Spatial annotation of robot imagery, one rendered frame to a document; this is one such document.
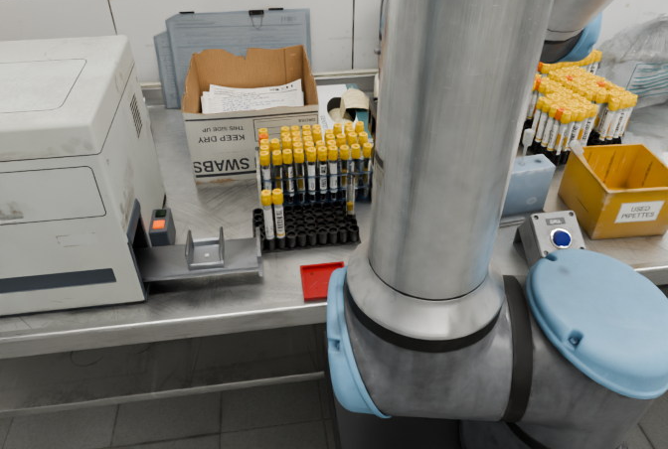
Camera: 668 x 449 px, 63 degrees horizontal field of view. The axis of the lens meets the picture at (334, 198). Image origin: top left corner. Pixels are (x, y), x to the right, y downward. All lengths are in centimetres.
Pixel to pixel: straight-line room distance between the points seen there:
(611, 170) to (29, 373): 144
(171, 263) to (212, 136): 27
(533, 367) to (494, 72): 23
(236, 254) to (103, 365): 84
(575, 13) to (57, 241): 64
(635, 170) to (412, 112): 84
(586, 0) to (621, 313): 25
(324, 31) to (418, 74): 102
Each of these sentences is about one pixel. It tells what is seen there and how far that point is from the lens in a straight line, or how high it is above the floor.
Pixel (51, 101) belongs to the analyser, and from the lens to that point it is 73.
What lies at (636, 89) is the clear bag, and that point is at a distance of 142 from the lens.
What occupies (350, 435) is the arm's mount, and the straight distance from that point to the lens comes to 60.
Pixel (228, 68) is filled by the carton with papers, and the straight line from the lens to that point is 124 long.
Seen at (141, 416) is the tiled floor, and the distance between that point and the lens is 181.
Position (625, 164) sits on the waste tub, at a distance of 110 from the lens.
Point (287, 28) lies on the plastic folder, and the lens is 126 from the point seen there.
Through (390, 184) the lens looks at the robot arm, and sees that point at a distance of 33.
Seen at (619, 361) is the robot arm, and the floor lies 116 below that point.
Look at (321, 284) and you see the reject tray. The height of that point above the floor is 88.
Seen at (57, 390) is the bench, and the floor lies 27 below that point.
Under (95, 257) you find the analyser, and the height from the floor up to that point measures 97.
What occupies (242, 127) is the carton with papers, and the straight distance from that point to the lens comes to 99.
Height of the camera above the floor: 147
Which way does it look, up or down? 37 degrees down
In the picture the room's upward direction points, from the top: straight up
